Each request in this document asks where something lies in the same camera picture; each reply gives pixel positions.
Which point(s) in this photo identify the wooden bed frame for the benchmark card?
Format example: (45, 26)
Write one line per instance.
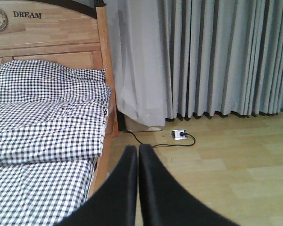
(64, 32)

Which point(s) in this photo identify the black white checkered duvet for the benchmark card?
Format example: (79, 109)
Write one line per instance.
(49, 148)

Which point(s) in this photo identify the white sheer curtain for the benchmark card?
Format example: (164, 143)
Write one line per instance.
(135, 35)

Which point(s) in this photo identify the grey pleated curtain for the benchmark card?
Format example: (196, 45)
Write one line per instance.
(222, 56)

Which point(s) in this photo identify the black white checkered pillow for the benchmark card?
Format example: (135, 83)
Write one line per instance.
(22, 80)

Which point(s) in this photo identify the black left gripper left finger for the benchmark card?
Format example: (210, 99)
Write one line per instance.
(114, 203)

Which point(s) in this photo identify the silver floor power socket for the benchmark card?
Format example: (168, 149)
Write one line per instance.
(179, 134)

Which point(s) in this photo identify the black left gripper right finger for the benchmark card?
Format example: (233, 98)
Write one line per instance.
(164, 202)

